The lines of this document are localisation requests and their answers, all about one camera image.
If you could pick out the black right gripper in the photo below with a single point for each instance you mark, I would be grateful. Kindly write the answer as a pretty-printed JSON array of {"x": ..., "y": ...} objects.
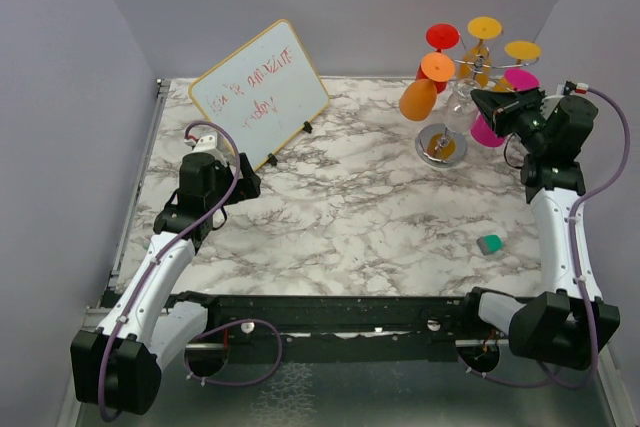
[{"x": 501, "y": 107}]

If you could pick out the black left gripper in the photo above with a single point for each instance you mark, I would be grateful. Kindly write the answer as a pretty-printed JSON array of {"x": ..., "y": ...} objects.
[{"x": 247, "y": 186}]

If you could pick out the orange plastic wine glass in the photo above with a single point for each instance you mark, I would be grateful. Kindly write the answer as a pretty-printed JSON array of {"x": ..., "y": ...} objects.
[{"x": 419, "y": 98}]

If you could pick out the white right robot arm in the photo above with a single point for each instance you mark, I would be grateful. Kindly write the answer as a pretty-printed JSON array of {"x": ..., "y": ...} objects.
[{"x": 568, "y": 323}]

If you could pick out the yellow wine glass rear left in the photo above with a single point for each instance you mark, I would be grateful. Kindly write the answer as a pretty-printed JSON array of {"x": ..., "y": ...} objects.
[{"x": 476, "y": 62}]

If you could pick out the yellow wine glass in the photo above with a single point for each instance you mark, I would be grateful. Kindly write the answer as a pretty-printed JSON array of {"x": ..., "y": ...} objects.
[
  {"x": 476, "y": 62},
  {"x": 515, "y": 76}
]

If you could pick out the yellow wine glass rear right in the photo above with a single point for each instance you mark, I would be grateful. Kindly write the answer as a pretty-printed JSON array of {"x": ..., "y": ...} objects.
[{"x": 515, "y": 76}]

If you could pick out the chrome wine glass rack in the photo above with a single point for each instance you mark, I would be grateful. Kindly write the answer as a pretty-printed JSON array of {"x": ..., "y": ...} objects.
[{"x": 440, "y": 147}]

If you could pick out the red plastic wine glass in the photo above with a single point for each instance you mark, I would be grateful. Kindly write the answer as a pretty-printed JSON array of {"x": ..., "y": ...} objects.
[{"x": 442, "y": 42}]

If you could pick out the yellow framed whiteboard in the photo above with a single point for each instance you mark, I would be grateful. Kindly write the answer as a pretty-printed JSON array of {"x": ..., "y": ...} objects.
[{"x": 263, "y": 94}]

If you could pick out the green grey eraser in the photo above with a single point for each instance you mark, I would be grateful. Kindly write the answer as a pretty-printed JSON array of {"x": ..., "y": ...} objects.
[{"x": 489, "y": 244}]

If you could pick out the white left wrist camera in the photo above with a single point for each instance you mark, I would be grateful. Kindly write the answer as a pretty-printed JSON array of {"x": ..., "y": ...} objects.
[{"x": 208, "y": 144}]

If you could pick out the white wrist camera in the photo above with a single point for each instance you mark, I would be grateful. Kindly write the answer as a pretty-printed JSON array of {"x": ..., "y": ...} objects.
[
  {"x": 208, "y": 144},
  {"x": 569, "y": 88}
]

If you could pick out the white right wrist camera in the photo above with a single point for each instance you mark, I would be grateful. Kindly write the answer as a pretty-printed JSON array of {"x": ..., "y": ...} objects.
[{"x": 569, "y": 88}]

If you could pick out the black front mounting rail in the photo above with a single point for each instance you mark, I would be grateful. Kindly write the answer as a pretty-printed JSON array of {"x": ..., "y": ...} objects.
[{"x": 244, "y": 329}]

